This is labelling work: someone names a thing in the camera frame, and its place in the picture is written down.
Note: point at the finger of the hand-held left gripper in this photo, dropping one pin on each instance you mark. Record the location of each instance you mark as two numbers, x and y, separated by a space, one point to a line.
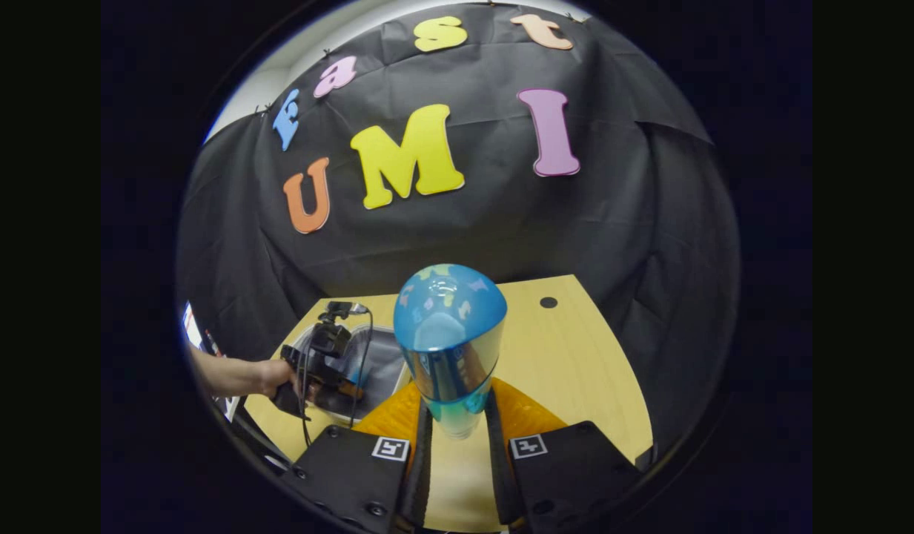
345 400

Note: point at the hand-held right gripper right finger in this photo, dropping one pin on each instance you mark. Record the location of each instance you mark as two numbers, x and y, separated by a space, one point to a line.
497 467

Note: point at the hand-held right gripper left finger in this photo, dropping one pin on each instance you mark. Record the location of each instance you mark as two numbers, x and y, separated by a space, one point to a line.
421 467

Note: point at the white suitcase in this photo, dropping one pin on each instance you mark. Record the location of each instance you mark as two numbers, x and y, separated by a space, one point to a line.
386 363

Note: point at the shiny blue green tube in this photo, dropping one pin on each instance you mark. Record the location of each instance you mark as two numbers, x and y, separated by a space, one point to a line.
449 334

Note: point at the black table grommet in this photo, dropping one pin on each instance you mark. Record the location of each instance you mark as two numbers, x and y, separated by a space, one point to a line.
548 302

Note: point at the black backdrop cloth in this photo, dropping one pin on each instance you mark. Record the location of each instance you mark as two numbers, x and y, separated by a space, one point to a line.
501 222

